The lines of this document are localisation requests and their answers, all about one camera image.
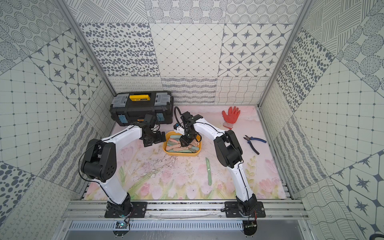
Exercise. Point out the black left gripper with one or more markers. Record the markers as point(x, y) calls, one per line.
point(154, 138)

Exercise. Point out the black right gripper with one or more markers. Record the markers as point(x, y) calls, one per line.
point(182, 139)

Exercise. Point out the yellow plastic storage tray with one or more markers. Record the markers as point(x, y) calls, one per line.
point(173, 146)

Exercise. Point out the green folding fruit knife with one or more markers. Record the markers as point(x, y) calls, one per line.
point(209, 173)

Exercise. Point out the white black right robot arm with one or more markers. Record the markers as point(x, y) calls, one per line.
point(228, 151)

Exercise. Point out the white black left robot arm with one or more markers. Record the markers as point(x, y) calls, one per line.
point(99, 161)

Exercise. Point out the black Deli toolbox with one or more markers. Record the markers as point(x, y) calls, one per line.
point(132, 107)

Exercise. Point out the red work glove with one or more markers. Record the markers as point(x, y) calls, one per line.
point(230, 117)

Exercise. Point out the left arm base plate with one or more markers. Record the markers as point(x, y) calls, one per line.
point(128, 209)

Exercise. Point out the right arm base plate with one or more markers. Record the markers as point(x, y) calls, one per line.
point(234, 209)

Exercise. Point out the aluminium front rail frame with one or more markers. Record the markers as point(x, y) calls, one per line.
point(187, 220)

